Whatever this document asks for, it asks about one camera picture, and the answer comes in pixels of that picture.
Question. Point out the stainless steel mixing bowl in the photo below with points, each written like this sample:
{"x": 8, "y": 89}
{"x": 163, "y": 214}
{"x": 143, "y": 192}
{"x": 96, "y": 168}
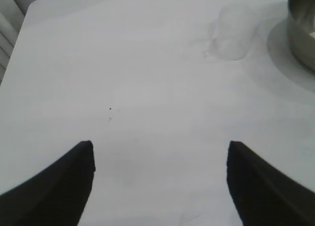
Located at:
{"x": 300, "y": 26}

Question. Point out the clear plastic measuring cup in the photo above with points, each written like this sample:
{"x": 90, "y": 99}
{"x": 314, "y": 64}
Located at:
{"x": 231, "y": 39}

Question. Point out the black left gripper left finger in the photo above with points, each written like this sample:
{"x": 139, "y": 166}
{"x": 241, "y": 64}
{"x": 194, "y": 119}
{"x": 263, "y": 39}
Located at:
{"x": 56, "y": 191}

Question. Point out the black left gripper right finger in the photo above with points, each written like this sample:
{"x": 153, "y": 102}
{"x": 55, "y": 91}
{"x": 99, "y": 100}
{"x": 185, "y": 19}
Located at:
{"x": 265, "y": 196}

